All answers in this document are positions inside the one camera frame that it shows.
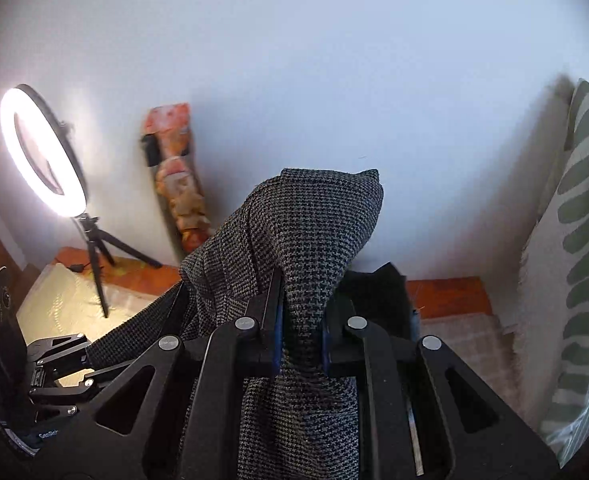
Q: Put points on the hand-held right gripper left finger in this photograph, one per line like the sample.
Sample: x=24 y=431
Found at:
x=264 y=340

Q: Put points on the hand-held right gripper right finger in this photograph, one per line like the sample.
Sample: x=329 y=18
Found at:
x=344 y=355

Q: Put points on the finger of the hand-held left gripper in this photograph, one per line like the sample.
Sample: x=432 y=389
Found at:
x=59 y=345
x=74 y=390

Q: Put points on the grey houndstooth pants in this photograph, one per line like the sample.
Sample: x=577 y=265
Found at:
x=304 y=240

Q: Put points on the folded black pants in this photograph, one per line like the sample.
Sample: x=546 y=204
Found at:
x=374 y=295

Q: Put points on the black mini tripod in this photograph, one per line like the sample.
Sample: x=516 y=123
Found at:
x=97 y=270

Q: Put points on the pink checked bed sheet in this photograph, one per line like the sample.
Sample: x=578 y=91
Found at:
x=464 y=345

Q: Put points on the green patterned pillow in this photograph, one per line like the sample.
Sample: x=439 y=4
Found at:
x=574 y=260

